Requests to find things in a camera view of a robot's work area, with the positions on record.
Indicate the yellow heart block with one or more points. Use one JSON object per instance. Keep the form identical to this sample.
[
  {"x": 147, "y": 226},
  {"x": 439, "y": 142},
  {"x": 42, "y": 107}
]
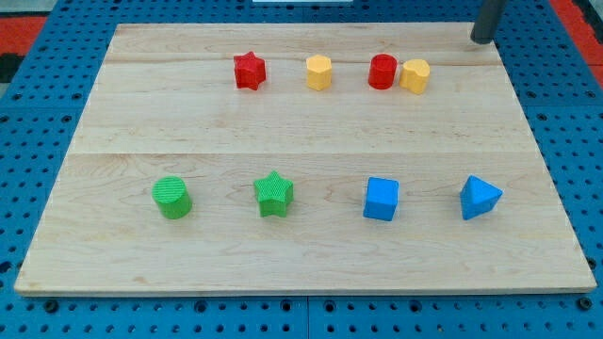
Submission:
[{"x": 415, "y": 75}]

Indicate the green star block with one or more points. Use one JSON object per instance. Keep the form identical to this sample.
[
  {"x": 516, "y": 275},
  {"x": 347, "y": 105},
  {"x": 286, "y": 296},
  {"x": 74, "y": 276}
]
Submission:
[{"x": 273, "y": 194}]

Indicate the blue cube block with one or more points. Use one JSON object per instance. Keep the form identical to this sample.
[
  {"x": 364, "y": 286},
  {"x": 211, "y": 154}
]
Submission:
[{"x": 381, "y": 199}]

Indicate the yellow hexagon block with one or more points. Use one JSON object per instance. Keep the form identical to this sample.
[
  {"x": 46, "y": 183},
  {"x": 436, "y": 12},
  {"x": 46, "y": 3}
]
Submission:
[{"x": 319, "y": 72}]

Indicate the red star block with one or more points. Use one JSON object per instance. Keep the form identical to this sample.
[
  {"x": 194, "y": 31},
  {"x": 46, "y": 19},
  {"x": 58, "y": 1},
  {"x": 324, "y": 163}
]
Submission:
[{"x": 250, "y": 71}]

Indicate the red cylinder block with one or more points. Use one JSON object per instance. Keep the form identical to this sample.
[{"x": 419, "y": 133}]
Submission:
[{"x": 382, "y": 71}]

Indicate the green cylinder block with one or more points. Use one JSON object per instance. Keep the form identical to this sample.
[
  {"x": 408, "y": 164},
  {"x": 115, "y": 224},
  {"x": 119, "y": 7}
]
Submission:
[{"x": 171, "y": 197}]

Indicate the light wooden board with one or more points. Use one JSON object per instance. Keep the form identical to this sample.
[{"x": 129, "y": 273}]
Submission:
[{"x": 165, "y": 103}]

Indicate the blue triangular prism block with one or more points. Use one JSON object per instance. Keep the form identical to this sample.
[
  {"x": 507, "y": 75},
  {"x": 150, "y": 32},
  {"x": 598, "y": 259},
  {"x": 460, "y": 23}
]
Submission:
[{"x": 478, "y": 197}]

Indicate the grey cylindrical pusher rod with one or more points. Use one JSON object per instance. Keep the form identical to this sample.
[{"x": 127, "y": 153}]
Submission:
[{"x": 486, "y": 23}]

